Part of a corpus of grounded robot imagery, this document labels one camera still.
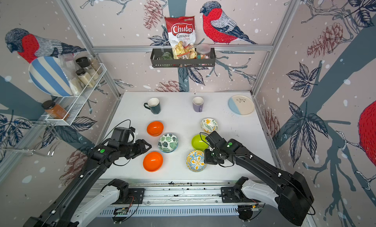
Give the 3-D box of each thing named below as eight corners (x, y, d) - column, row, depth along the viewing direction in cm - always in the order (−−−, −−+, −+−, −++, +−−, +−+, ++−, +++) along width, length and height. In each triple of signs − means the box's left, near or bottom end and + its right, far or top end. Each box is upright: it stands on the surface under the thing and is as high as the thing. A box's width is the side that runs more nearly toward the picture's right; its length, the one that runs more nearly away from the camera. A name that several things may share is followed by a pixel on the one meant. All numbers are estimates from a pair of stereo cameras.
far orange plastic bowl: (146, 136, 95) (145, 134, 94) (149, 123, 102) (148, 121, 100) (162, 136, 95) (161, 134, 94) (164, 122, 102) (163, 121, 100)
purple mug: (191, 113, 111) (190, 106, 103) (193, 103, 117) (193, 95, 110) (201, 115, 109) (201, 107, 102) (203, 105, 116) (203, 97, 109)
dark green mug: (146, 114, 110) (142, 105, 102) (148, 107, 115) (145, 98, 106) (160, 114, 110) (158, 105, 101) (162, 107, 115) (159, 98, 106)
